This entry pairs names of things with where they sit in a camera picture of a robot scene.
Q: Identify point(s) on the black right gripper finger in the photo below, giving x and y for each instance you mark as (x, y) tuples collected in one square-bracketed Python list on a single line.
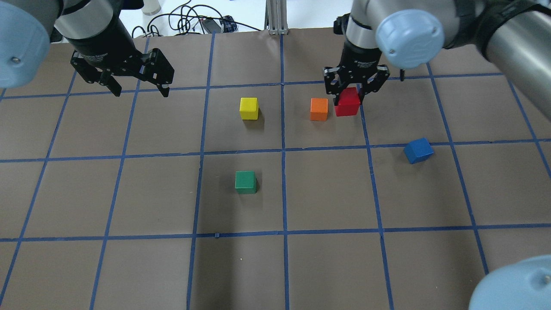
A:
[(362, 92), (336, 93)]

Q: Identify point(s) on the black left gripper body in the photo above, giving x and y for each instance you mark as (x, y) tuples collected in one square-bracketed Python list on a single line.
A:
[(102, 46)]

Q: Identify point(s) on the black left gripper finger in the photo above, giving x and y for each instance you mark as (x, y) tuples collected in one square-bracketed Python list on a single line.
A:
[(113, 86), (164, 87)]

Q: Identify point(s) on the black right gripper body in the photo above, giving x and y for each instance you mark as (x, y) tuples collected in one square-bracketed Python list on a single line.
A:
[(360, 56)]

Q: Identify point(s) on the red wooden block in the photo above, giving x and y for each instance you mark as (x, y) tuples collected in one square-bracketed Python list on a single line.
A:
[(348, 103)]

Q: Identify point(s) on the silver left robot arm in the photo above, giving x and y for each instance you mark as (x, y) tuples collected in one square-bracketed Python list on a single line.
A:
[(26, 28)]

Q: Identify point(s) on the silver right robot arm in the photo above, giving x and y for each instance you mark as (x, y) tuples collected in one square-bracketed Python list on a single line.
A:
[(513, 35)]

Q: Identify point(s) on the orange wooden block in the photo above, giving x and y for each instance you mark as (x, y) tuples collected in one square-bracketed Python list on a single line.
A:
[(319, 109)]

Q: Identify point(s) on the blue wooden block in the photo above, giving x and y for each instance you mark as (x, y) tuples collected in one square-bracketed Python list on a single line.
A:
[(418, 150)]

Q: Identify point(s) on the yellow wooden block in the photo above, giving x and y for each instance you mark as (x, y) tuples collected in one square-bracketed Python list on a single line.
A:
[(249, 108)]

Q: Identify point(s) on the green wooden block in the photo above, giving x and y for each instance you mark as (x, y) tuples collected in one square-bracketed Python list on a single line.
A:
[(245, 182)]

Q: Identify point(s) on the aluminium frame post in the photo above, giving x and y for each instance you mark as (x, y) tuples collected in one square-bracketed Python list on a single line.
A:
[(275, 19)]

